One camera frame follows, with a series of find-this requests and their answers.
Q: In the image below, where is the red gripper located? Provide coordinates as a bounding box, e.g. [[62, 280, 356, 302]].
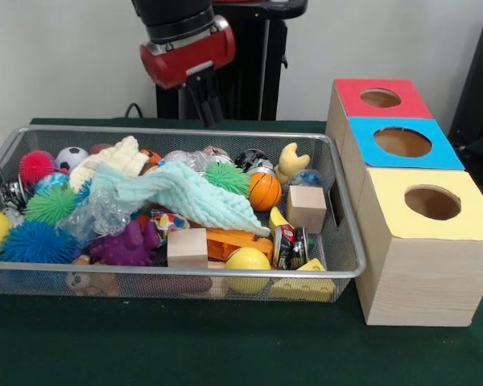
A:
[[139, 18, 237, 129]]

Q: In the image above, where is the mint green cloth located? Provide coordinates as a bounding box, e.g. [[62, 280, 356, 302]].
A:
[[90, 160, 271, 238]]

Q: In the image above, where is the cream white cloth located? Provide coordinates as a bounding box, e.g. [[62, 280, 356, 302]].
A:
[[68, 135, 150, 191]]

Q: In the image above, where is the small bright dotted fabric scrunchie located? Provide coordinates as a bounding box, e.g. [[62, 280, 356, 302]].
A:
[[151, 211, 190, 242]]

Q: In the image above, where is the small blue spiky ball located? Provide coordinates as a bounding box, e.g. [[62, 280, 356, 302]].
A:
[[75, 179, 94, 204]]

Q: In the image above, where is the wooden box with three holes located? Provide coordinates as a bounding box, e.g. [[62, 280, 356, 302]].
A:
[[325, 78, 483, 327]]

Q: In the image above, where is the black and white soccer ball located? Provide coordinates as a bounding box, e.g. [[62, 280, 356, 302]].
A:
[[54, 146, 89, 172]]

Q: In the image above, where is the crushed clear plastic bottle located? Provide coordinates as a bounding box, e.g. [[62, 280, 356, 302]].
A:
[[58, 188, 132, 242]]

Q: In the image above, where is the yellow smiley face ball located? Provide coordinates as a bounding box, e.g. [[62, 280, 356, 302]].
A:
[[224, 247, 272, 294]]

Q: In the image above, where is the purple knobbly rubber toy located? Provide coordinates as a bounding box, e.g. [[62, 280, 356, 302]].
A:
[[89, 220, 162, 267]]

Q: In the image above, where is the pink spiky ball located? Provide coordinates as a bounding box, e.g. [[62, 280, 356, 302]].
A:
[[19, 150, 56, 185]]

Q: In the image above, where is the large blue spiky ball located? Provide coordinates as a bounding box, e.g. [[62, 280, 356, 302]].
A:
[[0, 220, 78, 265]]

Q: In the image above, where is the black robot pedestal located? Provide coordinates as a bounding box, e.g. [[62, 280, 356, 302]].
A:
[[155, 0, 309, 121]]

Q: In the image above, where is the shallow wire mesh bin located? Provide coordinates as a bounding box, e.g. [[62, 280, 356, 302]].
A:
[[0, 124, 368, 302]]

